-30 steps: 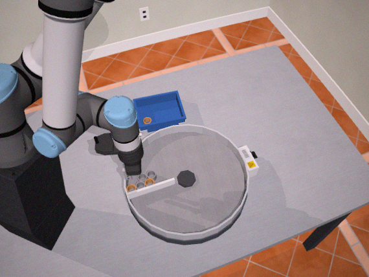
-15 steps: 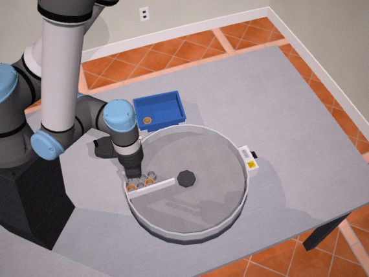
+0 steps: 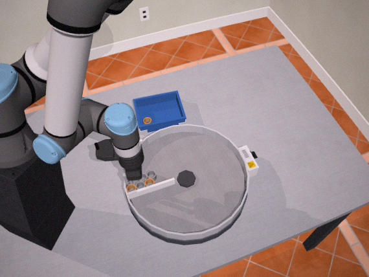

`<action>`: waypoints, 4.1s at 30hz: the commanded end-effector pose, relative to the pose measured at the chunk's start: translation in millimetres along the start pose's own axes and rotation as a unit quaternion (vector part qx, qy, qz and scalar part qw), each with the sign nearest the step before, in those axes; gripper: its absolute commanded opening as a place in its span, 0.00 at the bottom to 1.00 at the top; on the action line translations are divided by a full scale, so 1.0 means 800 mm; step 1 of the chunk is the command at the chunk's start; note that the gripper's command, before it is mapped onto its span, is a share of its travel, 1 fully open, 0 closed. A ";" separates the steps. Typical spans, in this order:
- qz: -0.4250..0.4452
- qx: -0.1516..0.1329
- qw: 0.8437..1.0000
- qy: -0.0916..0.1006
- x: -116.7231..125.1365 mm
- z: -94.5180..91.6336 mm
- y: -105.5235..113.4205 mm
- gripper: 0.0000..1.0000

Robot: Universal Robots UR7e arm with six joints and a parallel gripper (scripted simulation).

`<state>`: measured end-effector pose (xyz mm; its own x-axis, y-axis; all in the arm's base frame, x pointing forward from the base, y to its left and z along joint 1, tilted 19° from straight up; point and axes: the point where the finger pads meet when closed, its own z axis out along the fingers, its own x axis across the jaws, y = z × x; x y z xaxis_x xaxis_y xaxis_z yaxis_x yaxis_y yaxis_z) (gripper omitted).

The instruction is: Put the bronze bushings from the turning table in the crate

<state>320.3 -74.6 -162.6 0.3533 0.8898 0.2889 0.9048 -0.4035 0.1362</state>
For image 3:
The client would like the grey round turning table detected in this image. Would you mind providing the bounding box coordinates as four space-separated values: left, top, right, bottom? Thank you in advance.
124 124 259 245

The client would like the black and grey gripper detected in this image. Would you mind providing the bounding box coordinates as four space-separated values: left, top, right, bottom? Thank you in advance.
95 138 144 184

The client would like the blue open crate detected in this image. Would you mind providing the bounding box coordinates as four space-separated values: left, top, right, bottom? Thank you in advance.
133 91 186 135

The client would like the bronze bushing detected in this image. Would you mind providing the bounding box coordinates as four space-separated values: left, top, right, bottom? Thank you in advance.
145 178 155 187
127 184 136 192
143 117 152 124

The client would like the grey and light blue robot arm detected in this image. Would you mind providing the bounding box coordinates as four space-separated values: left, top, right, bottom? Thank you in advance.
0 0 140 168

